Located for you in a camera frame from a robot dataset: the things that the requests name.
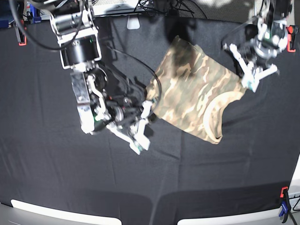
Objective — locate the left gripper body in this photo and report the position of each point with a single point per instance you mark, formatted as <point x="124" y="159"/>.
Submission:
<point x="258" y="54"/>

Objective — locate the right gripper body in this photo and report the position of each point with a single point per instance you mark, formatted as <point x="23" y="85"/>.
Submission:
<point x="121" y="114"/>

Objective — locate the camouflage t-shirt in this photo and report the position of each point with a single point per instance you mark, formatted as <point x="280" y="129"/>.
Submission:
<point x="194" y="89"/>

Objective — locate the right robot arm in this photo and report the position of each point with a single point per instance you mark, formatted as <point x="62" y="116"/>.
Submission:
<point x="72" y="21"/>

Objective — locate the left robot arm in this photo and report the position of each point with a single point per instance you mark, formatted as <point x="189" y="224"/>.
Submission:
<point x="270" y="40"/>

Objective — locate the orange black clamp far right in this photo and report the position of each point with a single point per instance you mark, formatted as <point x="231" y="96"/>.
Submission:
<point x="292" y="33"/>

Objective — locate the orange black clamp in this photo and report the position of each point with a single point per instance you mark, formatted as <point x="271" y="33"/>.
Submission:
<point x="21" y="38"/>
<point x="292" y="33"/>

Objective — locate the black table cloth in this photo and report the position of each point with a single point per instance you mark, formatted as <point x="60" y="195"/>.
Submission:
<point x="46" y="159"/>

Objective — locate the orange black clamp far left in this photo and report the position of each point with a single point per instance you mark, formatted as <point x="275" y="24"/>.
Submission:
<point x="21" y="38"/>

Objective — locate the blue orange clamp near right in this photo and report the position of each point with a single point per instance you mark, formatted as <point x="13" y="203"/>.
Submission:
<point x="285" y="204"/>

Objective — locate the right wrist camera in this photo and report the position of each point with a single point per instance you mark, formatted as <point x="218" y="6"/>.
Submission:
<point x="139" y="141"/>

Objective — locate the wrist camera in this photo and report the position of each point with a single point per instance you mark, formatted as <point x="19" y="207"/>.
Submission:
<point x="139" y="141"/>
<point x="248" y="80"/>

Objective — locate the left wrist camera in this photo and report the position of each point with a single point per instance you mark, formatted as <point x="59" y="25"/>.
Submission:
<point x="248" y="80"/>

